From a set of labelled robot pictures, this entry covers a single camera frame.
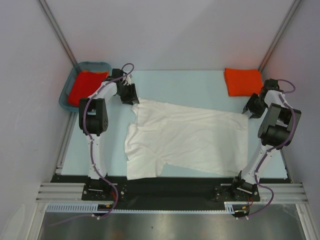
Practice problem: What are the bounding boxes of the orange t shirt in basket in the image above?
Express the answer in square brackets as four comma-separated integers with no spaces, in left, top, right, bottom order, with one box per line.
[82,70,109,81]

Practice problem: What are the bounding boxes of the left aluminium corner post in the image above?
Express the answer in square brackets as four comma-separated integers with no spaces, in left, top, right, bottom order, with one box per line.
[36,0,78,66]

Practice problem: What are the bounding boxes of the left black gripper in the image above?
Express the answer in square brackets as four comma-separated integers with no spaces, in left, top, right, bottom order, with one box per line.
[117,83,140,106]

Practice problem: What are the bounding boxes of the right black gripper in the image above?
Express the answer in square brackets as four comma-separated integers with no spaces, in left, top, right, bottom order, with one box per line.
[243,93,269,119]

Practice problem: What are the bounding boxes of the teal plastic basket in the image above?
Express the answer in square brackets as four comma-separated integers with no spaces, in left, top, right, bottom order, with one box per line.
[58,61,112,112]

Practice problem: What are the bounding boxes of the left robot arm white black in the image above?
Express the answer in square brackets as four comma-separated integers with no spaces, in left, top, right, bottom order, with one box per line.
[78,67,140,181]

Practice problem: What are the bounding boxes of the slotted grey cable duct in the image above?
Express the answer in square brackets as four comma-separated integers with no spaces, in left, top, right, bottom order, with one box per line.
[46,203,239,214]

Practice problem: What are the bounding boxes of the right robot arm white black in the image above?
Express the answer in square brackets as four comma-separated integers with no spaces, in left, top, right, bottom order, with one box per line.
[230,78,302,201]

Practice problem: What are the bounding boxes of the white printed t shirt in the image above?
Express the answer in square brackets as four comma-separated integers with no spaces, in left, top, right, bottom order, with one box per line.
[124,99,248,180]

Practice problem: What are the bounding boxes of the aluminium front rail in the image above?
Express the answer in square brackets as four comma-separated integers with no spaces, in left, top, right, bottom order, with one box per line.
[36,183,309,204]

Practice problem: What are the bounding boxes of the right aluminium corner post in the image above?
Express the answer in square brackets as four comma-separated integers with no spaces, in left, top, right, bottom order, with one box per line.
[258,0,304,72]

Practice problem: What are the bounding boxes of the aluminium corner post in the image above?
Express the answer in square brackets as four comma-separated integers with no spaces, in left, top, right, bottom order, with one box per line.
[36,0,78,66]
[258,0,304,72]

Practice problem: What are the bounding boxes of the folded orange t shirt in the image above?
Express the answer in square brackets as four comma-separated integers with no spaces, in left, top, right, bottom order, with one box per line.
[224,68,263,97]

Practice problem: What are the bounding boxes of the red t shirt in basket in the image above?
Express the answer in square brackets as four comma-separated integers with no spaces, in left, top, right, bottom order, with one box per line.
[68,72,104,107]

